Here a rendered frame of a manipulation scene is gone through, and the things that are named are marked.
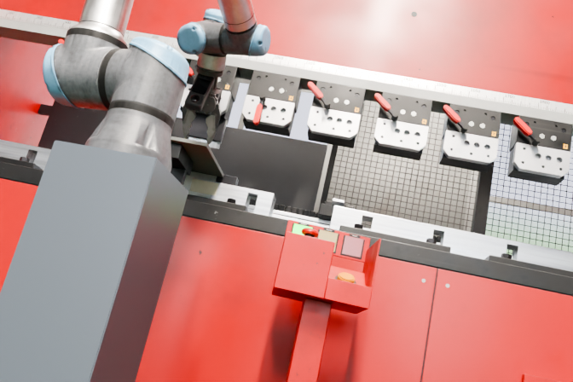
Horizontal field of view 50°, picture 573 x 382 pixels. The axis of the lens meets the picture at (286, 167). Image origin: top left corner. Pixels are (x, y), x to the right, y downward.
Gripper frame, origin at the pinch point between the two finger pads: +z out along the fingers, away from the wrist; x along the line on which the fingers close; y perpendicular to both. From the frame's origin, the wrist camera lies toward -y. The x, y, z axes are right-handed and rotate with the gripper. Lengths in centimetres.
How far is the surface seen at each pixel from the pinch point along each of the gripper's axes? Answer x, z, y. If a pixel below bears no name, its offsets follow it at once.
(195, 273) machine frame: -9.4, 27.1, -23.9
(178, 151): 1.9, -0.8, -13.3
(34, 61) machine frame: 80, 12, 70
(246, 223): -19.3, 14.3, -15.0
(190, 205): -3.2, 14.2, -12.2
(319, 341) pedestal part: -41, 17, -53
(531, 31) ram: -89, -45, 37
